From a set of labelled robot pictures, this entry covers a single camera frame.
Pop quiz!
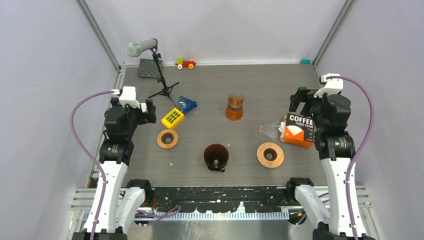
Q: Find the orange coffee filter box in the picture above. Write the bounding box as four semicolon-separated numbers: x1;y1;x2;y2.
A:
278;113;315;149

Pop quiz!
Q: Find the clear glass dripper cone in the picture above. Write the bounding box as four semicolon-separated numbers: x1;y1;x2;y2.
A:
256;121;281;142

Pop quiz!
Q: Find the large wooden ring holder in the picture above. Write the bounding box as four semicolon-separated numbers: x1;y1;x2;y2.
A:
256;142;285;169

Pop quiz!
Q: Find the dark brown dripper cup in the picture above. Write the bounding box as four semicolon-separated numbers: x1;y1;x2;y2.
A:
203;143;229;173

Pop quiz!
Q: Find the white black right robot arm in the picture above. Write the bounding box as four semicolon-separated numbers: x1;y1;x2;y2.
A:
285;87;371;240

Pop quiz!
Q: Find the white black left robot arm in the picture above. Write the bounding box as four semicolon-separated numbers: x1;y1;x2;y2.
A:
72;97;157;240

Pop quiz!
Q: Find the blue glass dripper cone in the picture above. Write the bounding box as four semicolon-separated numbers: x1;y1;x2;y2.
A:
178;96;198;115

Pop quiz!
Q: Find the yellow green toy brick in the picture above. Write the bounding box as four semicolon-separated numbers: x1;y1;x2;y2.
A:
161;108;185;129

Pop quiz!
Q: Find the teal block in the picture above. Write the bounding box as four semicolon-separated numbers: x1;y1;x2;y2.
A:
300;59;311;64

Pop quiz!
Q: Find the toy brick car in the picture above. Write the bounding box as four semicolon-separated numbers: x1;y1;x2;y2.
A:
175;58;196;70

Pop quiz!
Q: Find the grey microphone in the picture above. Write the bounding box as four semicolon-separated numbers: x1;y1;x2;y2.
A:
125;38;158;57

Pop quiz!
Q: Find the amber glass carafe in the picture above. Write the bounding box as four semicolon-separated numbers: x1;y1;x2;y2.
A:
225;92;244;121

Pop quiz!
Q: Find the small wooden ring holder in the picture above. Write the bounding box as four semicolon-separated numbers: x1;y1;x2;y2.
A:
156;129;179;150

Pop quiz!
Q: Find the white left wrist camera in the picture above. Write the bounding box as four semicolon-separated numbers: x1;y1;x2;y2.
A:
118;86;148;113

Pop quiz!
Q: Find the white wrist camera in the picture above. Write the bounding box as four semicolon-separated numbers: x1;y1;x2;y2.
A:
314;73;344;98
118;86;148;113

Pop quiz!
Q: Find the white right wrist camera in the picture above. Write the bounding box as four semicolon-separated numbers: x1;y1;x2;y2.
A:
314;73;344;98

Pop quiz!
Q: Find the grey studded base plate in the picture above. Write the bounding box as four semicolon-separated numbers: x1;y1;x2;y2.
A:
137;59;161;79

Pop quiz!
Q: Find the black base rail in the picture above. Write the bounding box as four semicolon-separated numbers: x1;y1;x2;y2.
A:
139;186;301;214

